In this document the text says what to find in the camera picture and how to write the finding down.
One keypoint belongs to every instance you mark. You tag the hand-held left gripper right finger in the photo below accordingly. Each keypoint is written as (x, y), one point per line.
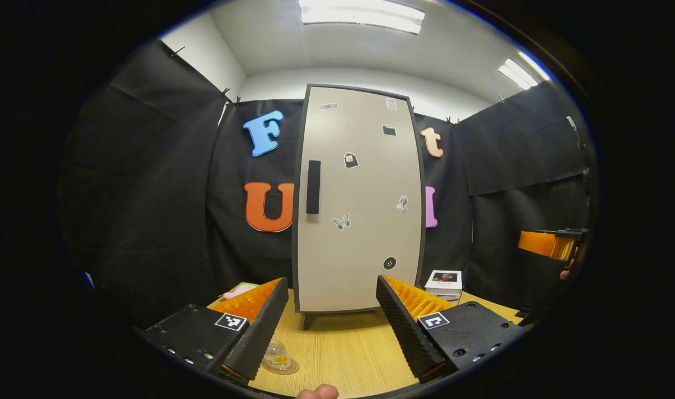
(407, 332)

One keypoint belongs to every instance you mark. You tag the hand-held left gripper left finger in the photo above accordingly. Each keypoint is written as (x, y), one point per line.
(262, 332)

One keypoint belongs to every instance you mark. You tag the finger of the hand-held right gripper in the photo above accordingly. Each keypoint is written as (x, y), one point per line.
(540, 244)

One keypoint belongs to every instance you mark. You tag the clear bottle yellow label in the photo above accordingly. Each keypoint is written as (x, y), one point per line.
(276, 354)

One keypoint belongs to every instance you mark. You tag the round brown coaster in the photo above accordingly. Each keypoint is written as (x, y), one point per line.
(292, 367)

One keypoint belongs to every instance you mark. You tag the grey cabinet door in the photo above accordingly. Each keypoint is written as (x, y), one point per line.
(359, 249)

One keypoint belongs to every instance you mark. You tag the pink plush toy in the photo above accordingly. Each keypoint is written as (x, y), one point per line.
(240, 290)

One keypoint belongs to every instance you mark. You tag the dark thin book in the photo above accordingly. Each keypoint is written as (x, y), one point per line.
(445, 296)

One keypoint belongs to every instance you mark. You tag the white book portrait cover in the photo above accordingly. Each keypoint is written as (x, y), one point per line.
(444, 280)

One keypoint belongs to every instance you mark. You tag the small ceiling light panel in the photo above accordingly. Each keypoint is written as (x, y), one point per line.
(523, 72)

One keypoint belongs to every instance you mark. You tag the black backdrop cloth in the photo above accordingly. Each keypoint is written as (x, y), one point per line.
(149, 194)

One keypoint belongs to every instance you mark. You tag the large ceiling light panel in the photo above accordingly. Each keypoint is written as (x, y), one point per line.
(362, 15)

